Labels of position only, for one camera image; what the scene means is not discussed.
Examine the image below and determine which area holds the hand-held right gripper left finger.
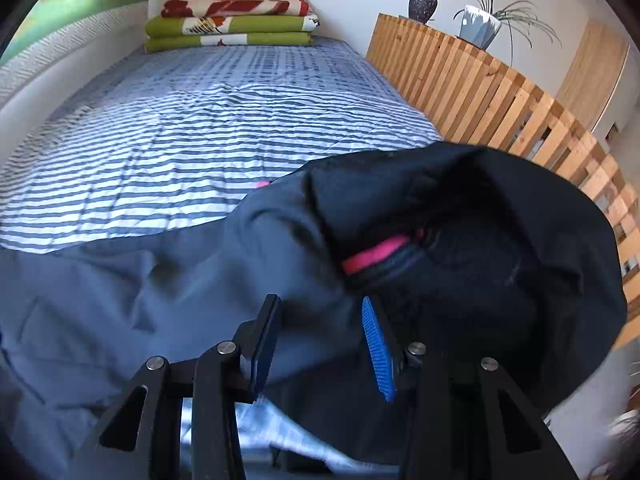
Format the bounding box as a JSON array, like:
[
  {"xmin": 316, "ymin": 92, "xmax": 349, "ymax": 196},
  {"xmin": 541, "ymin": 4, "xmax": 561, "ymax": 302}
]
[{"xmin": 65, "ymin": 294, "xmax": 282, "ymax": 480}]

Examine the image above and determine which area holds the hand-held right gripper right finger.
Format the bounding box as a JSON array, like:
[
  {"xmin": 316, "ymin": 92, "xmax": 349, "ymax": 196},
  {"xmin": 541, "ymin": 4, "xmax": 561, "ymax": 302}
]
[{"xmin": 361, "ymin": 296, "xmax": 581, "ymax": 480}]

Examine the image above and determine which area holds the slate blue jacket pink trim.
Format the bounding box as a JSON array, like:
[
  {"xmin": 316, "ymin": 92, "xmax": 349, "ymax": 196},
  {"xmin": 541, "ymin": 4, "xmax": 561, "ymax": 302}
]
[{"xmin": 0, "ymin": 140, "xmax": 628, "ymax": 480}]

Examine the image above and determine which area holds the striped blue white bed quilt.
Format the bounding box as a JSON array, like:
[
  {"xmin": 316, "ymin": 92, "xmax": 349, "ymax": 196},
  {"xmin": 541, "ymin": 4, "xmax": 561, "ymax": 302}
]
[{"xmin": 0, "ymin": 35, "xmax": 443, "ymax": 468}]

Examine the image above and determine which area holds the potted plant in white pot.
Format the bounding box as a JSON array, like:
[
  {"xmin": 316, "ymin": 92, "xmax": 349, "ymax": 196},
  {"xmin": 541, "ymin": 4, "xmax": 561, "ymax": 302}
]
[{"xmin": 450, "ymin": 0, "xmax": 563, "ymax": 68}]

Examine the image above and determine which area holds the red floral folded blanket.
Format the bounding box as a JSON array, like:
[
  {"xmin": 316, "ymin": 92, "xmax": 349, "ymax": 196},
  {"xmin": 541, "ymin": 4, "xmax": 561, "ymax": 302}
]
[{"xmin": 160, "ymin": 0, "xmax": 316, "ymax": 20}]

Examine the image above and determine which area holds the dark speckled vase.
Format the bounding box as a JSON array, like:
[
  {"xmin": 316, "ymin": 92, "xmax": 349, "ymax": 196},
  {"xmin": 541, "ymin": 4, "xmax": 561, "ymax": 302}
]
[{"xmin": 407, "ymin": 0, "xmax": 441, "ymax": 25}]

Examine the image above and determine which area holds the light wooden door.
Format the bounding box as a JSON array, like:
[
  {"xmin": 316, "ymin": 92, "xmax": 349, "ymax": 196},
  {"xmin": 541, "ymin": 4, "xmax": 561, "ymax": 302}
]
[{"xmin": 555, "ymin": 17, "xmax": 630, "ymax": 131}]

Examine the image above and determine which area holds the wooden slatted bed rail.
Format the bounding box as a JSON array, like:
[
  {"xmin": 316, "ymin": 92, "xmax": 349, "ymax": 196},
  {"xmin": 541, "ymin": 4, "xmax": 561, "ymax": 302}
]
[{"xmin": 366, "ymin": 12, "xmax": 640, "ymax": 351}]

